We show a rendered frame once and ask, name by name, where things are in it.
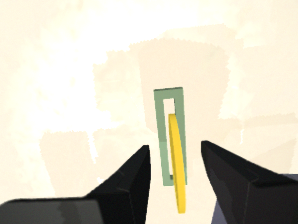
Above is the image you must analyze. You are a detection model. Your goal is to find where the gold coin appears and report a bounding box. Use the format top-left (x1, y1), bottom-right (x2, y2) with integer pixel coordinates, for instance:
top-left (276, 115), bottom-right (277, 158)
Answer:
top-left (168, 113), bottom-right (186, 214)

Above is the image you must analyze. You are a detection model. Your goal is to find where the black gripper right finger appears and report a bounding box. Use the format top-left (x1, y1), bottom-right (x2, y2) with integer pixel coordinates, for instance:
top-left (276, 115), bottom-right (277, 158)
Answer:
top-left (201, 140), bottom-right (298, 224)

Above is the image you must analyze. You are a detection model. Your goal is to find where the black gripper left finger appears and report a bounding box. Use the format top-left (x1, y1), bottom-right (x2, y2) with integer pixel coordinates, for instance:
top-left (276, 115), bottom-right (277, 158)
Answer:
top-left (0, 145), bottom-right (151, 224)

